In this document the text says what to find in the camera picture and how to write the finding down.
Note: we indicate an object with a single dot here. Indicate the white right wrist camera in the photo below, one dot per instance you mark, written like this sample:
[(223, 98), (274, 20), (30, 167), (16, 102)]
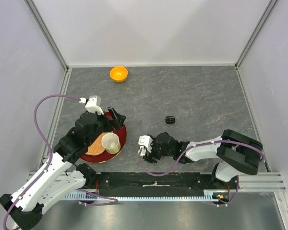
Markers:
[(145, 145)]

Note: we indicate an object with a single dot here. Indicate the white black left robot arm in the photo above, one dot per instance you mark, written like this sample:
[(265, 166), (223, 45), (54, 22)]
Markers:
[(24, 206)]

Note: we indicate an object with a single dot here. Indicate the orange plastic bowl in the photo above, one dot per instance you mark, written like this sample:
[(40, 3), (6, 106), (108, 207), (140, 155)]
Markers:
[(119, 74)]

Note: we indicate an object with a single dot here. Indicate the white slotted cable duct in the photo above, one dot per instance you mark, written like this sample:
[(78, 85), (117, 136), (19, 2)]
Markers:
[(206, 197)]

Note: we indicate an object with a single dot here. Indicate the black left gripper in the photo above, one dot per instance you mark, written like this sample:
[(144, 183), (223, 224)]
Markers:
[(111, 124)]

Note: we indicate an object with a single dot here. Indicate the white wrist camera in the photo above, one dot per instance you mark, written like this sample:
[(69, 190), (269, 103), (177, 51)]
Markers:
[(93, 105), (145, 145)]

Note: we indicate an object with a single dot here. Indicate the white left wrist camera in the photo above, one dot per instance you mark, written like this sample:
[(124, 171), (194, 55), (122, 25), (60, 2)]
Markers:
[(93, 105)]

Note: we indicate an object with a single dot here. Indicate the round red lacquer tray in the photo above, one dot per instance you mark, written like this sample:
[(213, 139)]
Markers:
[(105, 156)]

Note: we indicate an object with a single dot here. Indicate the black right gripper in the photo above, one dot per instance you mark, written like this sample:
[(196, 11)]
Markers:
[(149, 155)]

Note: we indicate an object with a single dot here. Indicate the pale green plastic cup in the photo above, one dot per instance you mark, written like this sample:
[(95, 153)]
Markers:
[(111, 143)]

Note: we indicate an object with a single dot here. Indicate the aluminium frame rails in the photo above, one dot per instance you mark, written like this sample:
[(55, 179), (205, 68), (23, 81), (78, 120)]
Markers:
[(262, 182)]

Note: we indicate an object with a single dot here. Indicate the woven bamboo mat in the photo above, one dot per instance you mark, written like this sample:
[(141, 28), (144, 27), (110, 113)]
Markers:
[(96, 148)]

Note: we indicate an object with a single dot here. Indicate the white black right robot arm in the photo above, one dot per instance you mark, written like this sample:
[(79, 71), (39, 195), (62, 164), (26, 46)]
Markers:
[(239, 154)]

